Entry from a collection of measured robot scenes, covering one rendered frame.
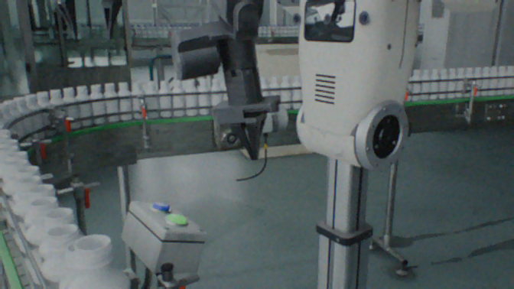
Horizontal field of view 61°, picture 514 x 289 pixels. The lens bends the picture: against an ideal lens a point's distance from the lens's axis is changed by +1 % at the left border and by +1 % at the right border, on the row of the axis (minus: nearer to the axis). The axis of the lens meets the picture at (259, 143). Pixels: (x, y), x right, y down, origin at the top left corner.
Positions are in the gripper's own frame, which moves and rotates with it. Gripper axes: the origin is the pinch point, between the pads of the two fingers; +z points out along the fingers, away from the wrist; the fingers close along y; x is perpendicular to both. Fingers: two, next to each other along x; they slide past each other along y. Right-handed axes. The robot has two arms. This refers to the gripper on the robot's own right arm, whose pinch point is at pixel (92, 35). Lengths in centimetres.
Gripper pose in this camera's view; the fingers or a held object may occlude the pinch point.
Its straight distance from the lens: 91.4
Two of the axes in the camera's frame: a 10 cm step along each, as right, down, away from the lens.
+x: 6.0, 2.3, -7.7
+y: -8.0, 1.6, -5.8
